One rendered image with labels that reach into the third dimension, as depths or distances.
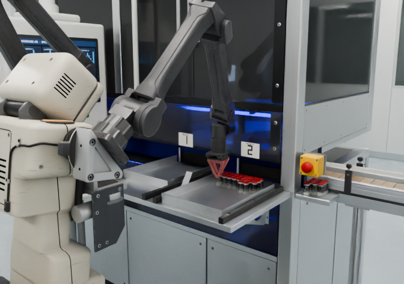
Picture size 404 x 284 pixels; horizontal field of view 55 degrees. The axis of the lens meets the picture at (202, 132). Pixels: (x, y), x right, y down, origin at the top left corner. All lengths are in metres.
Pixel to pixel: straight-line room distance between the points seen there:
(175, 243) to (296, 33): 1.13
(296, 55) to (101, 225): 0.87
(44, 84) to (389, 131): 5.53
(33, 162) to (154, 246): 1.29
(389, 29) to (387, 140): 1.55
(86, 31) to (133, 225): 1.02
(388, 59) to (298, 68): 4.66
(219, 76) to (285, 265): 0.80
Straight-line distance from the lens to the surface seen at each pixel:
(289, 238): 1.58
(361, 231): 1.63
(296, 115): 1.45
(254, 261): 1.71
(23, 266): 1.16
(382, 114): 6.10
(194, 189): 1.51
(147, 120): 0.91
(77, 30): 1.95
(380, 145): 6.18
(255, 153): 1.55
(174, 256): 2.01
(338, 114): 1.85
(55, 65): 0.97
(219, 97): 1.33
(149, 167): 1.79
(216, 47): 1.18
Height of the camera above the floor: 1.36
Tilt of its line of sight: 10 degrees down
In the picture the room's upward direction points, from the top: straight up
